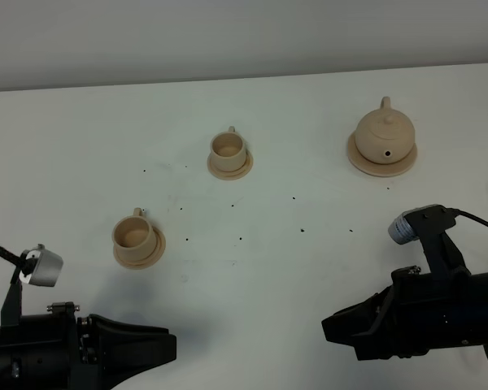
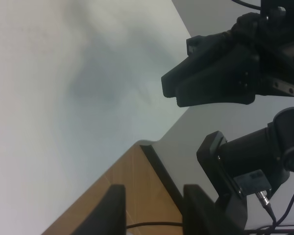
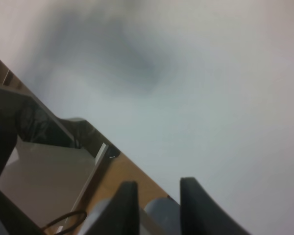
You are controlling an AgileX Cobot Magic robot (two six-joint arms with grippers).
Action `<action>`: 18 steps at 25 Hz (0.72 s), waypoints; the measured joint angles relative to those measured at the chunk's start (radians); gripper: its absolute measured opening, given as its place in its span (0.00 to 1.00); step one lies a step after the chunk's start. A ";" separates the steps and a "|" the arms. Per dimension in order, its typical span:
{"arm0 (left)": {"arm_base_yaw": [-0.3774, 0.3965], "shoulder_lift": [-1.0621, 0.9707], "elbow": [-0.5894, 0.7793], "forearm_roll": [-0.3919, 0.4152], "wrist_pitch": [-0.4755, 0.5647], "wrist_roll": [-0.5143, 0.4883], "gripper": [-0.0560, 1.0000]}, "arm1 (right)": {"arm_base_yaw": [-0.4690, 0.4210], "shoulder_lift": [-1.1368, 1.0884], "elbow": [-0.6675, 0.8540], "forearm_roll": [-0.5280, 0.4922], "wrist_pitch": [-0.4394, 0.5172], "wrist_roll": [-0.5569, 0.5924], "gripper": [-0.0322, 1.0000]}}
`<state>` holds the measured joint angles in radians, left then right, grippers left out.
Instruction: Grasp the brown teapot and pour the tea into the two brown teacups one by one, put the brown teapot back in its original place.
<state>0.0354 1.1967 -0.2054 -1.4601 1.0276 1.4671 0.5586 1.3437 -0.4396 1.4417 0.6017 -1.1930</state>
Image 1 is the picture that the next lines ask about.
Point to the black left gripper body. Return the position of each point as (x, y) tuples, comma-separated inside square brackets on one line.
[(44, 352)]

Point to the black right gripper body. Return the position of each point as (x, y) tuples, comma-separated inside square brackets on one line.
[(409, 318)]

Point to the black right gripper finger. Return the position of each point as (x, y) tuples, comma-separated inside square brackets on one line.
[(342, 327)]

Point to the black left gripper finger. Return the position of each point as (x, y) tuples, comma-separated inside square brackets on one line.
[(124, 350)]

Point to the beige ceramic teapot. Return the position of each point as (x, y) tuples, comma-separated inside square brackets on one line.
[(385, 135)]

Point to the beige round teapot saucer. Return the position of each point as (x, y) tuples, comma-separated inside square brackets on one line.
[(379, 170)]

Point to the beige saucer near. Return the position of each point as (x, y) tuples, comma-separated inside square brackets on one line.
[(148, 261)]

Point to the beige teacup near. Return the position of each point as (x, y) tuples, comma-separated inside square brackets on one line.
[(134, 238)]

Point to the beige teacup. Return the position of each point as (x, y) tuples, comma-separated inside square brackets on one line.
[(228, 151), (134, 238)]

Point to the beige saucer far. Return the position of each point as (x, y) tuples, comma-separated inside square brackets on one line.
[(231, 175)]

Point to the beige teacup far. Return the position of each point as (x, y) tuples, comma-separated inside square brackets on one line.
[(228, 151)]

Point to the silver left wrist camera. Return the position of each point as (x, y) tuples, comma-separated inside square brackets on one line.
[(41, 267)]

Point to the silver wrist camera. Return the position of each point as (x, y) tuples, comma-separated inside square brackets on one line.
[(420, 223), (41, 267)]

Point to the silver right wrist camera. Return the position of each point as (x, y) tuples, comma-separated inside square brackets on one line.
[(420, 223)]

